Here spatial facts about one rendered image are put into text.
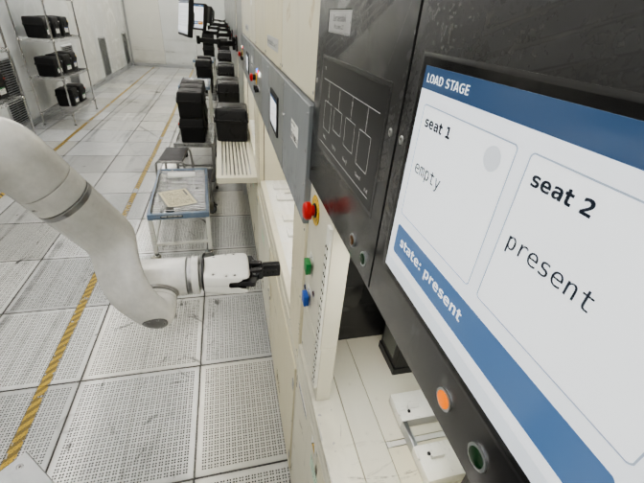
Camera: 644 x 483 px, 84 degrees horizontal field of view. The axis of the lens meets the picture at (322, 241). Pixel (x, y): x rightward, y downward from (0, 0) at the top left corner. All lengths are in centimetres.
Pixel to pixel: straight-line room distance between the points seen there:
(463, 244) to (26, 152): 57
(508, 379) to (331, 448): 71
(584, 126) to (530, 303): 10
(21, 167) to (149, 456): 157
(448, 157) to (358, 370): 85
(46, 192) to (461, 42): 57
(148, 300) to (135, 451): 136
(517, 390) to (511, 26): 23
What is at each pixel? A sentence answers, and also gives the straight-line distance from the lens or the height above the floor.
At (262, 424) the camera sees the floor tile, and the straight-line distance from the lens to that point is 200.
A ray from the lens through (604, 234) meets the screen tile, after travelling 22.
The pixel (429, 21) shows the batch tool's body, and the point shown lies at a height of 171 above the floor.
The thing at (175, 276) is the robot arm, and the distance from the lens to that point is 82.
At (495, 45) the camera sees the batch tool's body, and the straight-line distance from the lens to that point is 29.
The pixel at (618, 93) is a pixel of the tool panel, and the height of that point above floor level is 169.
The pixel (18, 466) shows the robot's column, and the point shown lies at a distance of 123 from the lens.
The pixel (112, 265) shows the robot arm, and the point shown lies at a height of 131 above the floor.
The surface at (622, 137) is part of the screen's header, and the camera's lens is 22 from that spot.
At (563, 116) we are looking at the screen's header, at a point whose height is 167.
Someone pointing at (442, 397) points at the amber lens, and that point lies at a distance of 36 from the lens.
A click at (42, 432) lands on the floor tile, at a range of 226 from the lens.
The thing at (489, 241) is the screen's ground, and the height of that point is 159.
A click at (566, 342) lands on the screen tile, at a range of 24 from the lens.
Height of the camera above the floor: 171
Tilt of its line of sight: 31 degrees down
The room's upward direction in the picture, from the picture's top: 5 degrees clockwise
